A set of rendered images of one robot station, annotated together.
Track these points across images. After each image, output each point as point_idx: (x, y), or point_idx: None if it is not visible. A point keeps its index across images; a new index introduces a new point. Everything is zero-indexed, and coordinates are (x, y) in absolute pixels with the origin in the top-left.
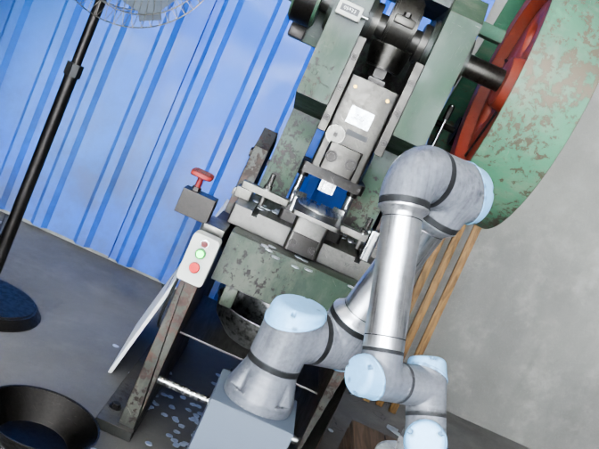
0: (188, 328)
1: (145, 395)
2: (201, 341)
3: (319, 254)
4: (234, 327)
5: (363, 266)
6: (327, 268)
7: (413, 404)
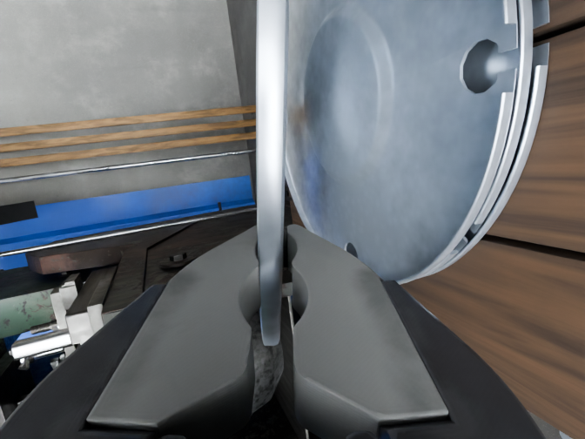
0: (299, 436)
1: None
2: (306, 432)
3: None
4: (268, 395)
5: (79, 335)
6: None
7: None
